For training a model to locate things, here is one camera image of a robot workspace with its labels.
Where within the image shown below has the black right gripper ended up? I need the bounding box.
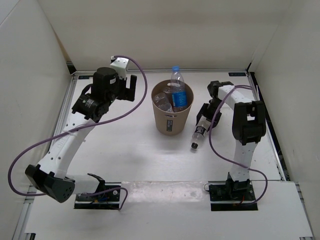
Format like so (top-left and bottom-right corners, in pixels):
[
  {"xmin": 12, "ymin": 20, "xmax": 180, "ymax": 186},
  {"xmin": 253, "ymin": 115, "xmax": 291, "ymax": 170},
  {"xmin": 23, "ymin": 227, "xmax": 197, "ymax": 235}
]
[{"xmin": 196, "ymin": 98, "xmax": 225, "ymax": 131}]

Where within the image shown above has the clear bottle black label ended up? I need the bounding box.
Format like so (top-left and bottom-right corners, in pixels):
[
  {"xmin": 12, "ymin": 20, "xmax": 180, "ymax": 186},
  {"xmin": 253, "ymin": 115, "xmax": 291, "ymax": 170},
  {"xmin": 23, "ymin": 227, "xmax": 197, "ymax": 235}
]
[{"xmin": 191, "ymin": 116, "xmax": 211, "ymax": 150}]

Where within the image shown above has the clear bottle blue orange label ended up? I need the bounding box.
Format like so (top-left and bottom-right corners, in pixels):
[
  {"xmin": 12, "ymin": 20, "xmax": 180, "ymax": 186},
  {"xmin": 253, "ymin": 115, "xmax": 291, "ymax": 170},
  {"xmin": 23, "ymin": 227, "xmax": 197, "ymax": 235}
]
[{"xmin": 152, "ymin": 86, "xmax": 174, "ymax": 113}]

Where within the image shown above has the clear bottle blue cap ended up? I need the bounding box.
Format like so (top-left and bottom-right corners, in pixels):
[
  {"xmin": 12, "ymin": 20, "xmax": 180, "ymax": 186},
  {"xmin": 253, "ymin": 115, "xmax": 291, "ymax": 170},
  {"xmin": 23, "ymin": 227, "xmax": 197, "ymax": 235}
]
[{"xmin": 170, "ymin": 65, "xmax": 188, "ymax": 112}]

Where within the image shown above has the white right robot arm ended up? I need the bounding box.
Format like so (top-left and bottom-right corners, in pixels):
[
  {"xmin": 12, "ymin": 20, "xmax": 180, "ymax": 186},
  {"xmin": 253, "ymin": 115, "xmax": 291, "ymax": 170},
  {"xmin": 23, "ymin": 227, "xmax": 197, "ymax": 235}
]
[{"xmin": 191, "ymin": 80, "xmax": 266, "ymax": 201}]

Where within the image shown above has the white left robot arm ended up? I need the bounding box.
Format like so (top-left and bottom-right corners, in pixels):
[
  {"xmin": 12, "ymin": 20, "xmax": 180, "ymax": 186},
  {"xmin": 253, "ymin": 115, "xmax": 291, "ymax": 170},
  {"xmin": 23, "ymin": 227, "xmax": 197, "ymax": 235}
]
[{"xmin": 25, "ymin": 67, "xmax": 137, "ymax": 203}]

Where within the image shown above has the beige round waste bin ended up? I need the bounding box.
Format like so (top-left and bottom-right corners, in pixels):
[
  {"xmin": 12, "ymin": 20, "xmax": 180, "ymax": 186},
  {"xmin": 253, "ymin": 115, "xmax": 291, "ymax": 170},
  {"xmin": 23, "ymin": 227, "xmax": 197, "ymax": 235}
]
[{"xmin": 151, "ymin": 79, "xmax": 194, "ymax": 136}]

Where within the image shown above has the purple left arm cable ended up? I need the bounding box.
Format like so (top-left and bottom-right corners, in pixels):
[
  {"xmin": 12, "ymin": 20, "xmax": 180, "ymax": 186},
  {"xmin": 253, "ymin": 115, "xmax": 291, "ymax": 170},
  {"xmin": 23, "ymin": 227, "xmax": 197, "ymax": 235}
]
[{"xmin": 7, "ymin": 54, "xmax": 148, "ymax": 211}]

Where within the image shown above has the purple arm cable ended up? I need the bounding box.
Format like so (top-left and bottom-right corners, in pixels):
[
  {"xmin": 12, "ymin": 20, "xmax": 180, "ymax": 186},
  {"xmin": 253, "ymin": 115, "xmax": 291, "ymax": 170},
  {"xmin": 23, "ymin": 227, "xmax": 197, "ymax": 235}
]
[
  {"xmin": 7, "ymin": 54, "xmax": 148, "ymax": 211},
  {"xmin": 208, "ymin": 84, "xmax": 270, "ymax": 205}
]

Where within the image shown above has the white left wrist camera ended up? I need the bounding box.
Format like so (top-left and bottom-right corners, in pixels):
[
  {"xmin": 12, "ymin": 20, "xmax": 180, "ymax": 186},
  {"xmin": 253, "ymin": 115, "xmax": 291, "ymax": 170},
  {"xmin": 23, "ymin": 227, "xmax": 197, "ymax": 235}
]
[{"xmin": 109, "ymin": 56, "xmax": 129, "ymax": 80}]

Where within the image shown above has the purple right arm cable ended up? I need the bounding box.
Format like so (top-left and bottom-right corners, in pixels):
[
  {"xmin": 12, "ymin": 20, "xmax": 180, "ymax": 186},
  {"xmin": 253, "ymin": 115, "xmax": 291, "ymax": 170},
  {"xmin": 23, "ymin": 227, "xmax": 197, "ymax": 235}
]
[{"xmin": 208, "ymin": 84, "xmax": 270, "ymax": 205}]

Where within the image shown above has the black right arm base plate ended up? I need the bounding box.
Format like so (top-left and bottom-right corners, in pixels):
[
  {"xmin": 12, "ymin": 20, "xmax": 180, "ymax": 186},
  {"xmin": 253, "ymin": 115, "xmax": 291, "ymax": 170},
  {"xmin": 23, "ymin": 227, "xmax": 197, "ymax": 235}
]
[{"xmin": 203, "ymin": 182, "xmax": 258, "ymax": 212}]

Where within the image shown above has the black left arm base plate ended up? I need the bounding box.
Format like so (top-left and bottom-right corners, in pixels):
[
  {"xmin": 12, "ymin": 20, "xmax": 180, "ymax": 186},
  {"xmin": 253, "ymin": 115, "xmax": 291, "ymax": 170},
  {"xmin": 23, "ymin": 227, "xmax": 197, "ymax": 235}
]
[{"xmin": 73, "ymin": 182, "xmax": 122, "ymax": 210}]

